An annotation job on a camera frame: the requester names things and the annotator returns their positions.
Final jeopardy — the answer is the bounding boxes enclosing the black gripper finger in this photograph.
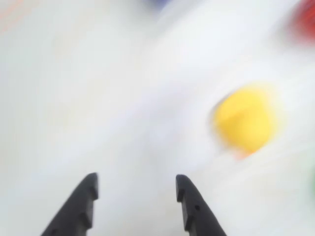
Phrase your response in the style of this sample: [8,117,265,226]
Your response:
[175,174,227,236]
[40,172,99,236]

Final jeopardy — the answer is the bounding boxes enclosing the yellow rubber duck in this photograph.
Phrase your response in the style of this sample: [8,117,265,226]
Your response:
[211,85,280,159]

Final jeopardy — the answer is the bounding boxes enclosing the blue rubber duck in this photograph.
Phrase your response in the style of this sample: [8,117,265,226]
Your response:
[140,0,173,10]

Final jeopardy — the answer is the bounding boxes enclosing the red rubber duck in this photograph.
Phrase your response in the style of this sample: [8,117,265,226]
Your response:
[287,0,315,41]

